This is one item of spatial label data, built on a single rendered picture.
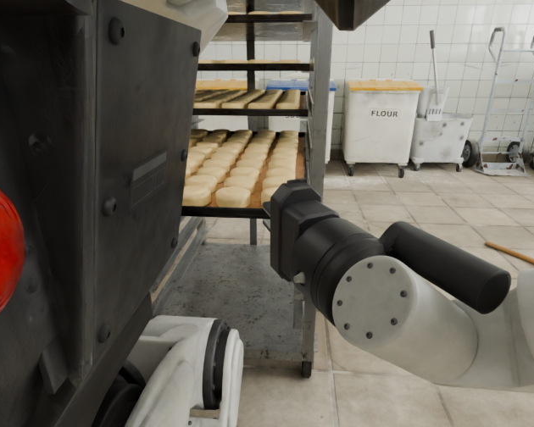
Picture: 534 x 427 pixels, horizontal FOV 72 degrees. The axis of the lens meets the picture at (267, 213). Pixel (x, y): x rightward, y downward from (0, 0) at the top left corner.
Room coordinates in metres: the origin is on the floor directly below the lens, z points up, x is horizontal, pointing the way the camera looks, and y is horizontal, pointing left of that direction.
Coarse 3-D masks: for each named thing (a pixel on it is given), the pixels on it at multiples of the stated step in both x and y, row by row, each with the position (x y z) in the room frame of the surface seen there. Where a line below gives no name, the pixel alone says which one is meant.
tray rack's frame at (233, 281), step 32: (192, 128) 1.43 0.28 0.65; (256, 224) 1.43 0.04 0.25; (224, 256) 1.33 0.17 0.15; (256, 256) 1.33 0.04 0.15; (192, 288) 1.10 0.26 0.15; (224, 288) 1.10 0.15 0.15; (256, 288) 1.10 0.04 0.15; (288, 288) 1.10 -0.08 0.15; (256, 320) 0.92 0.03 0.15; (288, 320) 0.92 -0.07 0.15; (256, 352) 0.80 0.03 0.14; (288, 352) 0.79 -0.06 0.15
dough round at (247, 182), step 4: (232, 176) 0.58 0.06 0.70; (236, 176) 0.58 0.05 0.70; (240, 176) 0.58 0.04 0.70; (244, 176) 0.58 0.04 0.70; (248, 176) 0.58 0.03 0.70; (224, 180) 0.57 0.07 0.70; (228, 180) 0.56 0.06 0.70; (232, 180) 0.56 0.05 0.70; (236, 180) 0.56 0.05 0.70; (240, 180) 0.56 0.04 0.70; (244, 180) 0.56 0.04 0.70; (248, 180) 0.56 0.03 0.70; (252, 180) 0.56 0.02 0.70; (224, 184) 0.56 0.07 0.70; (228, 184) 0.55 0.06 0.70; (232, 184) 0.54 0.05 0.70; (236, 184) 0.54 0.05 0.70; (240, 184) 0.54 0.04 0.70; (244, 184) 0.54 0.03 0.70; (248, 184) 0.55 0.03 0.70; (252, 184) 0.55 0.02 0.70; (248, 188) 0.54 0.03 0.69; (252, 188) 0.55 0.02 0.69; (252, 192) 0.55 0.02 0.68
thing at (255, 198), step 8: (272, 144) 0.94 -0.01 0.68; (272, 152) 0.84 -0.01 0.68; (296, 160) 0.77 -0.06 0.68; (232, 168) 0.71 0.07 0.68; (264, 168) 0.71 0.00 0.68; (296, 168) 0.71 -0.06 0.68; (264, 176) 0.65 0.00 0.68; (296, 176) 0.65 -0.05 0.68; (256, 184) 0.60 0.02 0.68; (256, 192) 0.56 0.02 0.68; (256, 200) 0.52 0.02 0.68
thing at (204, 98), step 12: (204, 96) 1.08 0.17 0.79; (216, 96) 1.10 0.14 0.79; (228, 96) 1.07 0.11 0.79; (240, 96) 1.07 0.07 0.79; (252, 96) 1.07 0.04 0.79; (264, 96) 1.07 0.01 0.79; (276, 96) 1.12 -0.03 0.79; (288, 96) 1.07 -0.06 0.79; (300, 96) 1.34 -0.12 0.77; (276, 108) 0.84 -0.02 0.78; (288, 108) 0.83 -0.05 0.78; (300, 108) 0.93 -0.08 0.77
